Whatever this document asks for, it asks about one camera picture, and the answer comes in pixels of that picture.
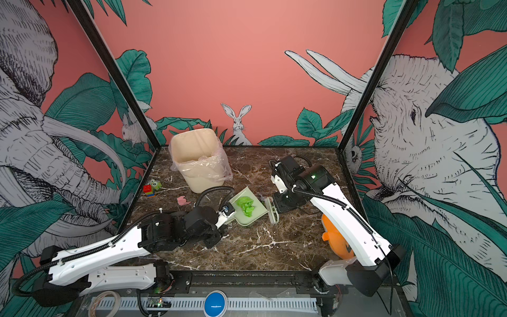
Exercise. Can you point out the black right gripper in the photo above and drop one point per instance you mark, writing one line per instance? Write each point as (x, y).
(281, 208)

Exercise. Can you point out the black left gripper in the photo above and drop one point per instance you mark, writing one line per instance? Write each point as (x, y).
(213, 242)

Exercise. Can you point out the light green hand brush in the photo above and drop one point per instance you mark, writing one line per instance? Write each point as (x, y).
(271, 210)

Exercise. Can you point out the light green plastic dustpan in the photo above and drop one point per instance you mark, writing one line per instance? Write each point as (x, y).
(259, 211)

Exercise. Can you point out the clear plastic bin liner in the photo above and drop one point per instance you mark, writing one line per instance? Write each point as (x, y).
(201, 162)

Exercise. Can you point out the cream plastic trash bin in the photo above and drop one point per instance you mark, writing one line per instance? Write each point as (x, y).
(197, 136)

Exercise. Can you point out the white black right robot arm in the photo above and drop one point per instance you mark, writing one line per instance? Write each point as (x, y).
(375, 258)

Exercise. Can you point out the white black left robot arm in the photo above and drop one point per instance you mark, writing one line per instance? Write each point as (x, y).
(65, 275)

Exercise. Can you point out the small pink paper scrap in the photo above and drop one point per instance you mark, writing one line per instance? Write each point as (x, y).
(182, 201)

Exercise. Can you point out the green paper scrap middle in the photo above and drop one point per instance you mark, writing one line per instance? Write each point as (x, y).
(245, 203)

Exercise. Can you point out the colourful toy block frog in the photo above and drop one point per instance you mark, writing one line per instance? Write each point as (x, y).
(151, 187)

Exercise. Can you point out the orange plush fish toy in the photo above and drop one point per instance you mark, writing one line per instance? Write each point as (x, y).
(336, 241)

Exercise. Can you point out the blue round button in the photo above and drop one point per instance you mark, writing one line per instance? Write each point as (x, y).
(216, 304)

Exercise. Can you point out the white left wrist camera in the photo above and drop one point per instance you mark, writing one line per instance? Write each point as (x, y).
(226, 213)

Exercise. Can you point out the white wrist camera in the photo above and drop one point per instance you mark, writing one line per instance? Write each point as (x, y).
(226, 213)
(278, 182)

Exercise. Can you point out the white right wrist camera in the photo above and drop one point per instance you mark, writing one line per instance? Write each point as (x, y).
(278, 182)

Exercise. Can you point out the white slotted cable duct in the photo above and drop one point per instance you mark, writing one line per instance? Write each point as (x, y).
(297, 305)

